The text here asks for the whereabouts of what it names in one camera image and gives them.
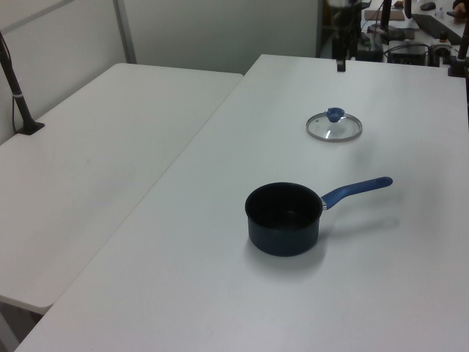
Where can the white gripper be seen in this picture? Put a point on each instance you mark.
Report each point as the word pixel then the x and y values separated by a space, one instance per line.
pixel 346 31

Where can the glass lid with blue knob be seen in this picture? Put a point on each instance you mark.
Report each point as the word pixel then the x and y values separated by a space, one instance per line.
pixel 335 116

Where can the black monitor stand round base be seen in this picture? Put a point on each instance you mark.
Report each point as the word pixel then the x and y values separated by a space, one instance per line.
pixel 386 33

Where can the black box on desk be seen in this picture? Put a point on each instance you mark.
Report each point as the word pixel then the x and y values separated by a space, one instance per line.
pixel 408 55

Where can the black keyboard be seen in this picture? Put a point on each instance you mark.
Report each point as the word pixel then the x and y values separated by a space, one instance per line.
pixel 436 25

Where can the dark computer mouse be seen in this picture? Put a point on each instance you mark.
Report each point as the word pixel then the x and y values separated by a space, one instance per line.
pixel 428 6

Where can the black stand with table clamp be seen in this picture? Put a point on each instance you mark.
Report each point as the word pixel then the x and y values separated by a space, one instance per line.
pixel 458 66

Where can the white side table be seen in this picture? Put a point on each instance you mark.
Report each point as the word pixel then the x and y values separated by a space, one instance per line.
pixel 91 165

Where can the grey metal partition post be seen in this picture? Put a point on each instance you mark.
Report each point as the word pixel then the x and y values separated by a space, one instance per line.
pixel 124 33

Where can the black camera stand with flat foot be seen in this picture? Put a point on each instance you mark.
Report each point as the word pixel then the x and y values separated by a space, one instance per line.
pixel 22 106

